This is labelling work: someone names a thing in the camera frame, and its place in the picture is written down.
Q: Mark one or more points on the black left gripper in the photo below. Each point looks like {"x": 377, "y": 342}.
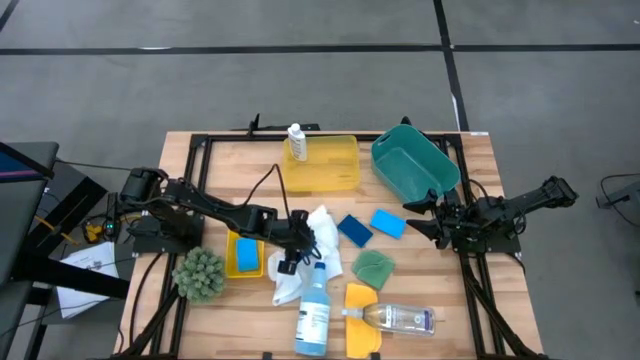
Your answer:
{"x": 295, "y": 235}

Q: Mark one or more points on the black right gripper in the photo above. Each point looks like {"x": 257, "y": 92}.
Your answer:
{"x": 457, "y": 220}

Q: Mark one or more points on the white cloth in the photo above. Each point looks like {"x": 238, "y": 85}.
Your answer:
{"x": 325, "y": 225}

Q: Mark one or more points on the light blue sponge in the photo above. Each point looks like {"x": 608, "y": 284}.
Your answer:
{"x": 388, "y": 223}
{"x": 247, "y": 255}

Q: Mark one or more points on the spray bottle with blue trigger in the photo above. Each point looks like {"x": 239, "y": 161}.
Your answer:
{"x": 314, "y": 320}

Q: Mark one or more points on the small white labelled bottle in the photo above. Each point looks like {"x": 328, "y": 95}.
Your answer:
{"x": 297, "y": 145}

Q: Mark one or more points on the clear pump bottle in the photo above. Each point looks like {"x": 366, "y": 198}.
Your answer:
{"x": 405, "y": 319}

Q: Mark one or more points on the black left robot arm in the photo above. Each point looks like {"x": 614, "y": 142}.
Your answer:
{"x": 220, "y": 207}

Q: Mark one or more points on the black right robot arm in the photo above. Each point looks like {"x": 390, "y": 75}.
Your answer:
{"x": 535, "y": 195}

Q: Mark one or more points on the teal plastic bin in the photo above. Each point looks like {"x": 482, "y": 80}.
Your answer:
{"x": 410, "y": 165}

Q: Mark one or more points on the dark blue sponge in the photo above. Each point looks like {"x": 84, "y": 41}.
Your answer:
{"x": 355, "y": 231}

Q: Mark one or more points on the yellow slotted plastic basket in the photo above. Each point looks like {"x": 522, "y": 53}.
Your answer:
{"x": 231, "y": 265}

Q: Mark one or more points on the yellow translucent plastic bin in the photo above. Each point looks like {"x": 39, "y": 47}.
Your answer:
{"x": 330, "y": 170}

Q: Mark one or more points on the green cloth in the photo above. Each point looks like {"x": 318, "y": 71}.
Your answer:
{"x": 374, "y": 270}

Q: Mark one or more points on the green artificial plant ball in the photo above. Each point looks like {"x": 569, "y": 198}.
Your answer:
{"x": 200, "y": 275}

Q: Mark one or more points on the yellow cloth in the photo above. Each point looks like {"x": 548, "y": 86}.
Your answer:
{"x": 360, "y": 340}

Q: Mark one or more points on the black control box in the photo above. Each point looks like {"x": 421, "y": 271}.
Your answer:
{"x": 111, "y": 215}

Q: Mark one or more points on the white paper sheets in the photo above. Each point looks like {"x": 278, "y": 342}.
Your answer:
{"x": 85, "y": 265}

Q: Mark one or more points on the black side table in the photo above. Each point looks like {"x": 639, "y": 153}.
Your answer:
{"x": 30, "y": 220}

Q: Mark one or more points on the dark laptop with blue screen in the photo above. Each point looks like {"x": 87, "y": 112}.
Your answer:
{"x": 20, "y": 167}

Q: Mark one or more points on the black rear clamp bracket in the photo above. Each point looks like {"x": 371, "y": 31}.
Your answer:
{"x": 300, "y": 127}

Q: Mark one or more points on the black aluminium table frame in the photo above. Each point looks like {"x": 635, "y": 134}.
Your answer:
{"x": 204, "y": 165}

